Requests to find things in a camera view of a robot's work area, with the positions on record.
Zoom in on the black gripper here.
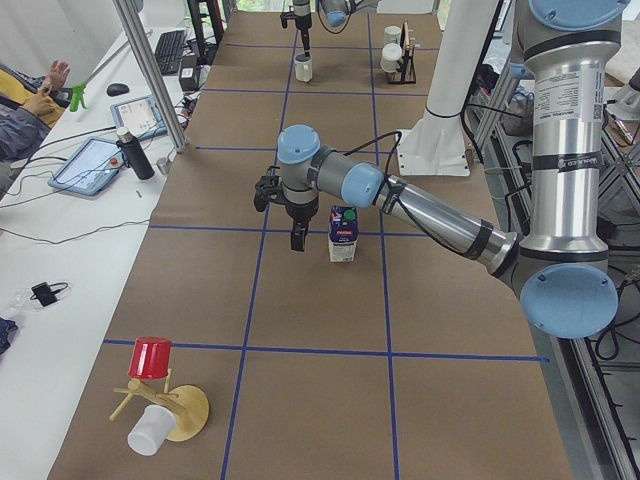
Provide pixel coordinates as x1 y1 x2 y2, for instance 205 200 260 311
253 167 319 252
280 4 312 56

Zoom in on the white mug grey inside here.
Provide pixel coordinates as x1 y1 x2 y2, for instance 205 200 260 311
294 53 313 83

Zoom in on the blue white milk carton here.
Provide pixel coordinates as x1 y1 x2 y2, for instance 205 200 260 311
328 205 359 263

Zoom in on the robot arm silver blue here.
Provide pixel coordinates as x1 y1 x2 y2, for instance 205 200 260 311
280 0 379 58
254 1 625 339

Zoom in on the red cup on wooden tree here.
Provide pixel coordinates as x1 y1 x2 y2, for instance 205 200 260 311
128 336 172 380

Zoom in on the white cup on wooden tree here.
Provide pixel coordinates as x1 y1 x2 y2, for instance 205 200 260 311
127 404 177 456

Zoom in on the person's hand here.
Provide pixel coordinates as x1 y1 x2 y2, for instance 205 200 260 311
41 60 70 94

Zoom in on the white upside-down mug on rack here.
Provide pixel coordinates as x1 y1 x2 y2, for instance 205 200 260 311
380 43 403 74

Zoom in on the black keyboard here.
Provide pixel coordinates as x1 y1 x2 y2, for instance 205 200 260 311
154 30 187 75

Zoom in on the black water bottle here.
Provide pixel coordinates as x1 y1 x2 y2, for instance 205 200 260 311
116 126 154 180

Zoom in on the teach pendant blue far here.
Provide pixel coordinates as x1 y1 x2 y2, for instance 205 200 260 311
110 95 167 140

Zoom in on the teach pendant blue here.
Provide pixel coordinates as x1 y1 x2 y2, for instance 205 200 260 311
47 138 123 197
110 95 167 140

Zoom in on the black computer mouse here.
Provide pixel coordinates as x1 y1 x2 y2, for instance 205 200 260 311
106 83 130 97

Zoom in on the wooden mug tree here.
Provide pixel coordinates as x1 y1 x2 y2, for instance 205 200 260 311
109 370 210 442

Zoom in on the teach pendant blue near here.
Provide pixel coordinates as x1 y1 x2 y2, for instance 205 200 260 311
47 138 123 197

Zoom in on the green white clamp tool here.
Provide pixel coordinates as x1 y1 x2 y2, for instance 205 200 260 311
68 83 87 112

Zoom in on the black wire mug rack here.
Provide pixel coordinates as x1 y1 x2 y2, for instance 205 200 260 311
384 21 417 85

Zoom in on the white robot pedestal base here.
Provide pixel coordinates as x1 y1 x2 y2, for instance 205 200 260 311
397 0 501 176

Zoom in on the aluminium frame post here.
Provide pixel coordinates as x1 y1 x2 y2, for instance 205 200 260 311
113 0 187 153

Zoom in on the small black device with cable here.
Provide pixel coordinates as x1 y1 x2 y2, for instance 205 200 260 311
30 282 69 307

